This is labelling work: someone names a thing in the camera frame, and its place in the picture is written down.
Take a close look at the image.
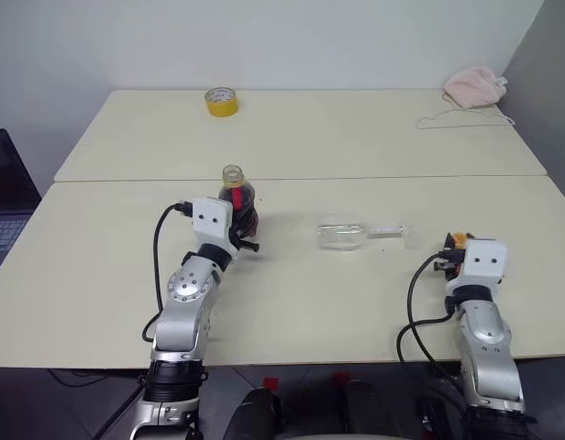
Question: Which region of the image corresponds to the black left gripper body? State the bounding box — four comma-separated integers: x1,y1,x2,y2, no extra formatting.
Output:
227,224,247,251

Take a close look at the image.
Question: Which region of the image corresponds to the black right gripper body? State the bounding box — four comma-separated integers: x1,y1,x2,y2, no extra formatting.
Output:
434,247,468,279

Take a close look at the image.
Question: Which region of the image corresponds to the dark soda bottle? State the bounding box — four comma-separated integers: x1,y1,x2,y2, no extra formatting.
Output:
216,163,261,239

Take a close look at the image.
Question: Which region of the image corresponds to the yellow tape roll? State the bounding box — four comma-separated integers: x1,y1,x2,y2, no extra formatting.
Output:
204,86,239,118

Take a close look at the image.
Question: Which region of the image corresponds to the pink fluffy cloth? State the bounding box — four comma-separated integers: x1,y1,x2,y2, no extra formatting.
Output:
443,66,509,109

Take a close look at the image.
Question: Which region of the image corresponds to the dark rounded shape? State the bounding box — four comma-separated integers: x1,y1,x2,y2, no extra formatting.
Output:
227,387,283,440

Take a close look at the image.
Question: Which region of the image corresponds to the dark laptop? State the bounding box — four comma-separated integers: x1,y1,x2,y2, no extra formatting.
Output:
0,128,41,285

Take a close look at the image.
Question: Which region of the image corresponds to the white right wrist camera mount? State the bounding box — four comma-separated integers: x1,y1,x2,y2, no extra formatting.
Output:
444,236,509,294

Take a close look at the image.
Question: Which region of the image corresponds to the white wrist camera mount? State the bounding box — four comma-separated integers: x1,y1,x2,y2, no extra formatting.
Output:
192,196,240,258
444,236,509,294

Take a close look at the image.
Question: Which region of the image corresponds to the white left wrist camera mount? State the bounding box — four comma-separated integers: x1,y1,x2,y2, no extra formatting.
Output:
192,196,240,258

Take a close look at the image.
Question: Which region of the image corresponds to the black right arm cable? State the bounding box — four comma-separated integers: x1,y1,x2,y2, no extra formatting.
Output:
395,254,453,380

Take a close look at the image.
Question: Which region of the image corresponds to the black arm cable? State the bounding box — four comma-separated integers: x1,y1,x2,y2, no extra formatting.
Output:
141,200,196,343
395,254,453,380

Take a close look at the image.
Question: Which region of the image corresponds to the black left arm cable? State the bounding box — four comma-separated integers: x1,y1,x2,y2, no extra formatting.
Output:
141,200,196,343

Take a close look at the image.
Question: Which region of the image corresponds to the white wire hanger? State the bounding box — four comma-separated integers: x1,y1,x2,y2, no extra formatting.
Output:
417,89,515,132

